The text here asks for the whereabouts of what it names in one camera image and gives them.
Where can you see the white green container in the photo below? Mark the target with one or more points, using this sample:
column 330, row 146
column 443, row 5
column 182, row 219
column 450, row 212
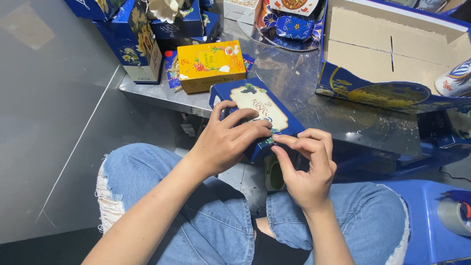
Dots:
column 275, row 175

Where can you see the white blue ceramic jar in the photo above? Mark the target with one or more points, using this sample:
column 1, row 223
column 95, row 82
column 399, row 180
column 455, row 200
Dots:
column 455, row 81

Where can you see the red and white box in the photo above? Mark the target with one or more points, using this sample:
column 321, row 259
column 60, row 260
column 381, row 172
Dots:
column 294, row 5

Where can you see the small blue floral box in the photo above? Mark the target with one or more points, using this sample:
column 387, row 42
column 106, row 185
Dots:
column 210, row 25

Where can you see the blue plastic stool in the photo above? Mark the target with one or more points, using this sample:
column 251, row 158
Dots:
column 423, row 228

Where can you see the blue box with cream label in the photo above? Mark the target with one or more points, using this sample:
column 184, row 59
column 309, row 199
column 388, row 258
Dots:
column 257, row 99

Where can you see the tall blue floral box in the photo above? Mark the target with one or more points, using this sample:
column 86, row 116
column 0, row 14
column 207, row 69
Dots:
column 128, row 40

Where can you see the blue ripped jeans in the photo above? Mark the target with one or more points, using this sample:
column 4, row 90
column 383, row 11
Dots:
column 206, row 221

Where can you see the person's right hand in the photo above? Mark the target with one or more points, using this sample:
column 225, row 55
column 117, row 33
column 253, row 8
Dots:
column 311, row 180

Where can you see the dark blue box white lettering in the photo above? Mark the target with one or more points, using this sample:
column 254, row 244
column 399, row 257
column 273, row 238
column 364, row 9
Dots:
column 176, row 28

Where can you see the person's left hand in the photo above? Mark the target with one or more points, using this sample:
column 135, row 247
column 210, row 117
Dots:
column 217, row 147

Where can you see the white flower ornament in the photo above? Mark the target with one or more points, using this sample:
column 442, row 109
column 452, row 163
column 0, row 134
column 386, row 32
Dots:
column 165, row 9

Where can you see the clear tape roll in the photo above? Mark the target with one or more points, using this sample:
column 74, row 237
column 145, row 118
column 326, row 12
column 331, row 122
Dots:
column 450, row 217

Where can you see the blue floral carton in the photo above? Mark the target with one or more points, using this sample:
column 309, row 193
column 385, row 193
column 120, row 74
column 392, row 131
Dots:
column 92, row 7

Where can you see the blue floral tray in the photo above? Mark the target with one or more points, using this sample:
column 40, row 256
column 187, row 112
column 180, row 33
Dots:
column 294, row 29

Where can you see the white patterned box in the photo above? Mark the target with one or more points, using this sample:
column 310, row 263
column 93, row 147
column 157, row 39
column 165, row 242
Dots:
column 239, row 10

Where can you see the large open blue gift box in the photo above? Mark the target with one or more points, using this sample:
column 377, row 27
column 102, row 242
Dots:
column 382, row 55

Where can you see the yellow tea box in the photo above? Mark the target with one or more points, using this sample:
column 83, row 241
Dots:
column 209, row 64

